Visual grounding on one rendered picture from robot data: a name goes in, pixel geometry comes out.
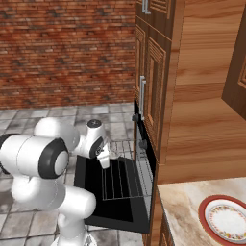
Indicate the short wooden cupboard door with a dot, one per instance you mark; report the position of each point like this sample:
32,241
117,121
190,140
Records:
160,6

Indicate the wide wooden cupboard door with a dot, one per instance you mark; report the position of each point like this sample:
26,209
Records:
156,96

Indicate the tall wooden cupboard body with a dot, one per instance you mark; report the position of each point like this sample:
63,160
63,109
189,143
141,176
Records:
205,134

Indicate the black oven door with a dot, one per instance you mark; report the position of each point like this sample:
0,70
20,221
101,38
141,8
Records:
93,179

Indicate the plain brown cupboard door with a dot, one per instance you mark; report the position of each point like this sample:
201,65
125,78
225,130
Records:
237,73

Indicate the black oven knob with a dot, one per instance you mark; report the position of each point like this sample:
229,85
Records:
135,118
142,144

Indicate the red-rimmed white plate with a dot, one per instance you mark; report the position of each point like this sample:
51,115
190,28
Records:
228,221

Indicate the black oven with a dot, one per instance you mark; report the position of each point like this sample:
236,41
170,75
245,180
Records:
148,173

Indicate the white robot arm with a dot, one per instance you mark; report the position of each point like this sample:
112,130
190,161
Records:
35,158

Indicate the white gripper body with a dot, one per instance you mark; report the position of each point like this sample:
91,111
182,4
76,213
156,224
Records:
104,158

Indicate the wooden drawer front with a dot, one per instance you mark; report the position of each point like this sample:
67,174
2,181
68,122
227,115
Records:
166,232

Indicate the narrow wooden cupboard door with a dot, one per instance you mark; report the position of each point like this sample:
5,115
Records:
138,61

